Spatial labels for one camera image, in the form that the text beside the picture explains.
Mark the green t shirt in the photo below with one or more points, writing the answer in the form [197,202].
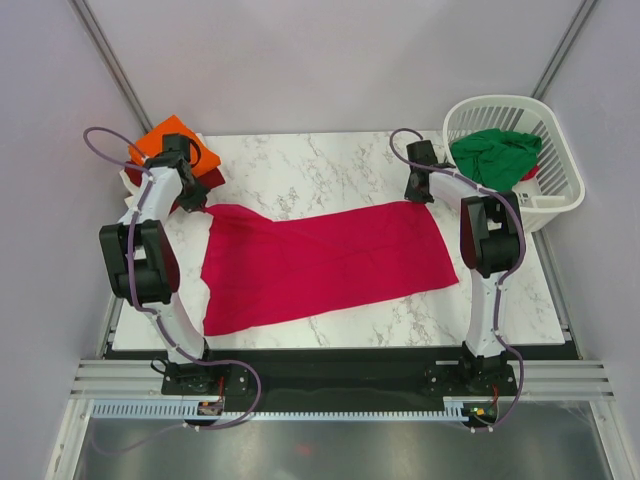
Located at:
[488,157]

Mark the folded white t shirt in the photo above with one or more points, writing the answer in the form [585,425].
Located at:
[154,198]

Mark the pink red t shirt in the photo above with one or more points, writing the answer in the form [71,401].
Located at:
[262,272]

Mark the white slotted cable duct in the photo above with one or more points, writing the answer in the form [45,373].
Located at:
[448,410]

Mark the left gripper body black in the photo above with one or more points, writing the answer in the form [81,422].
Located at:
[191,190]

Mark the aluminium frame rail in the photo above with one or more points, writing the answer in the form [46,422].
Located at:
[543,380]

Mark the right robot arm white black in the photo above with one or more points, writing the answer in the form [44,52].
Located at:
[491,240]

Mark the folded orange t shirt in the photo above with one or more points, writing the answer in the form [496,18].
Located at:
[203,160]

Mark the folded dark red t shirt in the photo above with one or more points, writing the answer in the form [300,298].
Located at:
[132,177]

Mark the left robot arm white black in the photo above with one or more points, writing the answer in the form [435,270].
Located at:
[141,265]

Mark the white plastic laundry basket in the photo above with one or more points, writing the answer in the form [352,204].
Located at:
[557,186]

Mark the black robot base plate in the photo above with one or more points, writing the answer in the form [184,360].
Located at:
[359,377]

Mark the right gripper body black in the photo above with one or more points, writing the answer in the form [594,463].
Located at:
[410,184]

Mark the red garment under green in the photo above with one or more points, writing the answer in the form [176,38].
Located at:
[520,175]

